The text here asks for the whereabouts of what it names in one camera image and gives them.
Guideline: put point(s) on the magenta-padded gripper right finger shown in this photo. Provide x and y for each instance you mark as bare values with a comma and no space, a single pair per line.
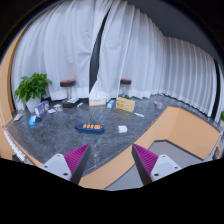
163,164

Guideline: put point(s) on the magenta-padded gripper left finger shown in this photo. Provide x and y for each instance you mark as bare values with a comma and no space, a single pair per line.
60,164

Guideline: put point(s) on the white block charger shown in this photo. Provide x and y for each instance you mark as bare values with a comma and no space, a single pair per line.
122,129

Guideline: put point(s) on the blue power strip, orange sockets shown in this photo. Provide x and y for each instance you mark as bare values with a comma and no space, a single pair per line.
90,128

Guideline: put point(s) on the small bright blue box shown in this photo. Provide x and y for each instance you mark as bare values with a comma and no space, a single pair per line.
32,120

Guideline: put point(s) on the small white card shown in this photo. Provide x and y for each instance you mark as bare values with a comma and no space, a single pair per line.
51,111

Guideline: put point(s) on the white sachet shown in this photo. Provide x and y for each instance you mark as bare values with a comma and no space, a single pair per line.
139,114

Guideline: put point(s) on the small clear packet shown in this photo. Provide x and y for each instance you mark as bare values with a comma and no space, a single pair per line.
58,107

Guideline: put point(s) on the purple box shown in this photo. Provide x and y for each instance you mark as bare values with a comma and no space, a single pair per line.
42,109

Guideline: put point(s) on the small pale purple cup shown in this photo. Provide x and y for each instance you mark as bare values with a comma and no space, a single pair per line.
159,105

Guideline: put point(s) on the small white tube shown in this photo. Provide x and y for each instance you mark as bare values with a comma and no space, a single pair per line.
80,104

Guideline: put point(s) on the small grey-white packet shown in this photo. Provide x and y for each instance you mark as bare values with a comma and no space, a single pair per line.
18,117

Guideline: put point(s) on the flat white packet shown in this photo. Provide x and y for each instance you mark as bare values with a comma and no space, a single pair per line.
73,100

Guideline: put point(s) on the yellow cardboard box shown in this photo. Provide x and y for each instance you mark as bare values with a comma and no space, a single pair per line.
125,104

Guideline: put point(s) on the white box with orange print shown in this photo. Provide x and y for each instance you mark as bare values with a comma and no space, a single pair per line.
97,101

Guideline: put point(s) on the small blue and white box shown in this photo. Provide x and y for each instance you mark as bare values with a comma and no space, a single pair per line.
110,104

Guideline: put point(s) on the black stool with red rim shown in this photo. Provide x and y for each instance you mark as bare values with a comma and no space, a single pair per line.
125,81
67,83

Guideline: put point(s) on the green potted plant, white pot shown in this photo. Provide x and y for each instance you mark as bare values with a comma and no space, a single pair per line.
32,87

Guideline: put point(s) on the white curtain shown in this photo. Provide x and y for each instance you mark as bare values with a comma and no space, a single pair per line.
60,46
160,63

